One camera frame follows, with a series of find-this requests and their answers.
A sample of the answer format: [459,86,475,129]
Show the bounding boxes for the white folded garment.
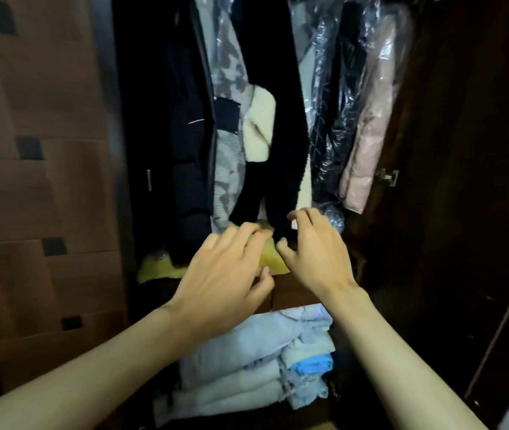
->
[153,360,287,427]

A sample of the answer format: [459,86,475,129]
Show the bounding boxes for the black quilted coat in plastic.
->
[307,3,372,222]

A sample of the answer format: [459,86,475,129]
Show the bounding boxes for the pink coat in plastic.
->
[338,8,413,215]

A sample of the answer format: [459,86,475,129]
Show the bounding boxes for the light blue folded garment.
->
[179,303,334,385]

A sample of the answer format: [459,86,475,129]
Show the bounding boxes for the metal door hinge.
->
[375,167,401,189]

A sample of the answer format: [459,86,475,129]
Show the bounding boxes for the brown patterned wardrobe door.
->
[0,0,126,392]

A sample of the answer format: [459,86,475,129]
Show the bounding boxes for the person's left forearm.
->
[0,303,238,430]

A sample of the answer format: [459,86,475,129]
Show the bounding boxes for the dark wooden wardrobe door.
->
[358,0,509,401]

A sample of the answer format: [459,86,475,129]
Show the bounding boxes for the black puffer jacket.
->
[115,0,217,265]

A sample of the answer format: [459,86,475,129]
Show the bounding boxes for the pale blue folded clothes pile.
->
[279,329,337,411]

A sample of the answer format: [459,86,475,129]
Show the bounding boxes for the yellow cloth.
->
[137,221,291,284]

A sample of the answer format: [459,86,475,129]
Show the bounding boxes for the black and cream fleece jacket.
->
[227,0,314,241]

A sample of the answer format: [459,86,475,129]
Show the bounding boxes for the person's left hand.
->
[168,222,277,330]

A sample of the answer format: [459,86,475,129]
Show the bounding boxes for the pale garment in clear plastic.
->
[289,0,329,132]

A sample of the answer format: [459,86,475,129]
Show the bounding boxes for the bright blue folded cloth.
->
[290,354,334,377]

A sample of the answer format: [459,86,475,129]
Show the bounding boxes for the person's right hand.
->
[275,207,359,301]

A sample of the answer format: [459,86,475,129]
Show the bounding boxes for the brown wooden shelf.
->
[254,272,365,315]

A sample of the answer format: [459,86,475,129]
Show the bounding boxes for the grey patterned garment in plastic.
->
[193,0,256,234]

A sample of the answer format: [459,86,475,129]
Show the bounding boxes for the person's right forearm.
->
[322,281,489,430]

